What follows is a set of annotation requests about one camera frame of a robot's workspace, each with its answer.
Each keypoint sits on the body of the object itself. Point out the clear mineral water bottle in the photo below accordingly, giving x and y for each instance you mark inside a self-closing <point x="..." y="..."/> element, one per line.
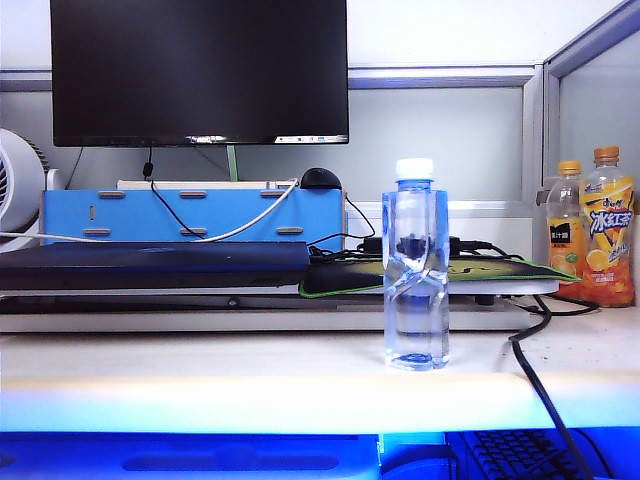
<point x="415" y="300"/>

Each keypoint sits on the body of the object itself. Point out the dark blue closed laptop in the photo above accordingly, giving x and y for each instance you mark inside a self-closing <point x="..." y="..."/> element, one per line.
<point x="150" y="265"/>

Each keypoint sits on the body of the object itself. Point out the small orange juice bottle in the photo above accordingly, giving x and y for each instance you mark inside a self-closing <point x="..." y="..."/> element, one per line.
<point x="562" y="240"/>

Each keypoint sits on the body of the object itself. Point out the large iced tea bottle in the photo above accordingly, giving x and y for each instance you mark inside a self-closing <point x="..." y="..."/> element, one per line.
<point x="607" y="240"/>

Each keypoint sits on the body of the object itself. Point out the black power adapter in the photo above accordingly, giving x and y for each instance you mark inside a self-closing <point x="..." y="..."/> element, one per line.
<point x="372" y="244"/>

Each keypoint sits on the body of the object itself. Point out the black computer mouse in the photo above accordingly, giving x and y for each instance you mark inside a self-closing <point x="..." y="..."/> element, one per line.
<point x="320" y="179"/>

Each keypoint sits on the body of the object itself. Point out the white desk riser platform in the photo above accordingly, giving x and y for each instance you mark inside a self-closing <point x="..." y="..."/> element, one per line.
<point x="300" y="320"/>

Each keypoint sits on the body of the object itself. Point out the green monitor stand strip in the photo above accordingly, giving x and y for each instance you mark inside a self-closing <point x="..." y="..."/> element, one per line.
<point x="231" y="162"/>

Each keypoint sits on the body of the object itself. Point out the black green-edged mouse pad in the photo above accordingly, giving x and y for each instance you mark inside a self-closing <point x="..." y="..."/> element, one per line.
<point x="490" y="272"/>

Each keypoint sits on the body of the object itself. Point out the blue wooden organizer box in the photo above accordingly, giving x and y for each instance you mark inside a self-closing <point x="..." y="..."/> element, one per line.
<point x="125" y="215"/>

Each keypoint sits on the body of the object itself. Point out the black computer monitor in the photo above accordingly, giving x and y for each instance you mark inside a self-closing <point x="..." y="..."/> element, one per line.
<point x="200" y="70"/>

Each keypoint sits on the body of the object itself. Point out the blue plastic panel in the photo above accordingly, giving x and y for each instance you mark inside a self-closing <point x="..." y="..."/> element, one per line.
<point x="150" y="450"/>

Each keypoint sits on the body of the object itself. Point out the black keyboard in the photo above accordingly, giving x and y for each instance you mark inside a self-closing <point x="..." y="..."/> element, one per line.
<point x="520" y="455"/>

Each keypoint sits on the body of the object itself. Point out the white round desk fan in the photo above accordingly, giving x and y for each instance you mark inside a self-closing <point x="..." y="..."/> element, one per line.
<point x="17" y="190"/>

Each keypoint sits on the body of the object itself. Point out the grey back partition frame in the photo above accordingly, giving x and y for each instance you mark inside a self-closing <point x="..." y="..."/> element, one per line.
<point x="440" y="76"/>

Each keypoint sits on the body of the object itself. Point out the grey side partition frame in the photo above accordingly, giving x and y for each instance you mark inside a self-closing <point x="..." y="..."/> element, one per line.
<point x="585" y="45"/>

